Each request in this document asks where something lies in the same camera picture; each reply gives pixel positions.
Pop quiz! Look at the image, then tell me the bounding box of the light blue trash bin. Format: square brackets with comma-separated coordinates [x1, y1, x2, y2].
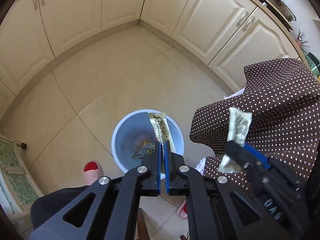
[111, 109, 185, 181]

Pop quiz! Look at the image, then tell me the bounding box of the white plastic bag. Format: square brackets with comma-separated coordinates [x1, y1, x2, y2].
[133, 133, 150, 148]

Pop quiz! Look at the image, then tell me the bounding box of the brown polka dot tablecloth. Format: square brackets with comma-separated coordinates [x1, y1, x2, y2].
[189, 57, 320, 198]

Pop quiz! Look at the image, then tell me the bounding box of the pink utensil cup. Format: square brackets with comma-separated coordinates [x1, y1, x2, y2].
[296, 29, 310, 48]

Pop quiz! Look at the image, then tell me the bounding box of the red slipper foot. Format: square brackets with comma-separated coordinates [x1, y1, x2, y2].
[84, 161, 104, 185]

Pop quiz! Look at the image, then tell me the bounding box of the green electric cooker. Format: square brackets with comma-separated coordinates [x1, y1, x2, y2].
[305, 52, 320, 77]

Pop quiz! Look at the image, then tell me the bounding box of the gold foil snack bag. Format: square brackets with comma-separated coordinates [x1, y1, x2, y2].
[132, 139, 156, 159]

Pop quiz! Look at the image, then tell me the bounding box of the beige torn wrapper piece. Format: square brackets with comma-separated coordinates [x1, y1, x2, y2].
[218, 107, 252, 174]

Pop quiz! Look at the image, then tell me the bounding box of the steel frying pan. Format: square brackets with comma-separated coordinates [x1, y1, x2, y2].
[268, 0, 296, 22]

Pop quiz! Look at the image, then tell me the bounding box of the beige printed wrapper strip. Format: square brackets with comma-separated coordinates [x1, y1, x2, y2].
[148, 112, 171, 142]

